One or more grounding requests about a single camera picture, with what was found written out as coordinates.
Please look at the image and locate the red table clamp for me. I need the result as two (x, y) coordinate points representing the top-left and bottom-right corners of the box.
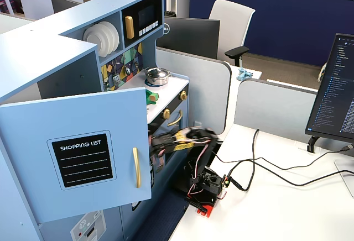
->
(195, 203), (216, 217)

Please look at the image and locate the gold microwave handle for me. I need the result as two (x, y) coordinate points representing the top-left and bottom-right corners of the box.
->
(124, 15), (136, 40)

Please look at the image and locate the grey ice dispenser sticker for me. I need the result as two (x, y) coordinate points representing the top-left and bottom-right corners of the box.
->
(70, 209), (107, 241)

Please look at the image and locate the monitor showing code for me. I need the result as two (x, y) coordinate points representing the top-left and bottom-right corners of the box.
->
(304, 33), (354, 143)

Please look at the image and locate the grey desk divider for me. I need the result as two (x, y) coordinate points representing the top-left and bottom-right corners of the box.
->
(155, 46), (233, 136)
(233, 78), (319, 143)

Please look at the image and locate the light blue toy kitchen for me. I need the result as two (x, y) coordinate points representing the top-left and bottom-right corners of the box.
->
(0, 0), (190, 241)

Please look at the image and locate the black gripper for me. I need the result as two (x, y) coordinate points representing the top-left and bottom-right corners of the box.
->
(150, 132), (181, 156)

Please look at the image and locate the black looping cable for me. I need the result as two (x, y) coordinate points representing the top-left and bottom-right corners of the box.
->
(229, 128), (261, 192)

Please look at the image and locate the colourful backsplash panel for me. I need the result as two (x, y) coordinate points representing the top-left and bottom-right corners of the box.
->
(100, 41), (143, 91)

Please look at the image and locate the white toy plate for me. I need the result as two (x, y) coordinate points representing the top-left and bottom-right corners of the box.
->
(82, 25), (105, 57)
(98, 20), (121, 53)
(88, 23), (113, 55)

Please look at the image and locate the gold oven handle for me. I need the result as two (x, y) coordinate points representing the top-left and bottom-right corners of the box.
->
(167, 109), (184, 127)

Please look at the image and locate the white bundle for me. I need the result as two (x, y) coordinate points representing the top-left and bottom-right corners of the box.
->
(317, 62), (329, 83)

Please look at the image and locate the silver monitor stand base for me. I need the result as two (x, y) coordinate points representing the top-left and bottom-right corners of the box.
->
(334, 159), (354, 198)

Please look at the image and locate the steel toy pot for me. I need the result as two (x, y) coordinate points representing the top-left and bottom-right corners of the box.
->
(144, 67), (171, 86)

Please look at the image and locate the gold cabinet door handle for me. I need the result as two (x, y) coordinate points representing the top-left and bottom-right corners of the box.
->
(132, 147), (142, 189)

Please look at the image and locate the black power cable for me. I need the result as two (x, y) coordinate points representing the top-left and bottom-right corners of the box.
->
(253, 160), (354, 187)

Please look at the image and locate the black shopping list sticker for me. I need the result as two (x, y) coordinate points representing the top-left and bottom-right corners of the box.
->
(51, 133), (114, 189)

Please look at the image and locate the black monitor mount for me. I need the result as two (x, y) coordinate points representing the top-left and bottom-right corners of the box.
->
(306, 135), (322, 154)

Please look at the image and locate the black Dell monitor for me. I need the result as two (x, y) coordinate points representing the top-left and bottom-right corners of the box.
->
(156, 17), (221, 60)

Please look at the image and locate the black toy microwave door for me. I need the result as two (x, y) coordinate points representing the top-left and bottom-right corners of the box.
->
(121, 0), (164, 49)

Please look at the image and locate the dark blue woven mat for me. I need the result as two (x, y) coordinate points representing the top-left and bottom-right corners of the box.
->
(129, 191), (194, 241)

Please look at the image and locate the light blue cloth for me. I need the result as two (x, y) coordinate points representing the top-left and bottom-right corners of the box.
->
(236, 67), (254, 82)

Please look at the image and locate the white office chair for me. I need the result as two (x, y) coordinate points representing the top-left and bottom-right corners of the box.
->
(208, 0), (257, 67)

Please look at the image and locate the blue cabinet door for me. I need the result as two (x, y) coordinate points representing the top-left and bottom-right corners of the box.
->
(0, 87), (153, 224)

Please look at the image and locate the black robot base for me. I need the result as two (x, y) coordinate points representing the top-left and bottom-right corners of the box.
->
(184, 169), (232, 211)

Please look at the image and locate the black USB cable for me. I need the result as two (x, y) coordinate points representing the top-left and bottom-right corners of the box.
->
(226, 144), (354, 178)

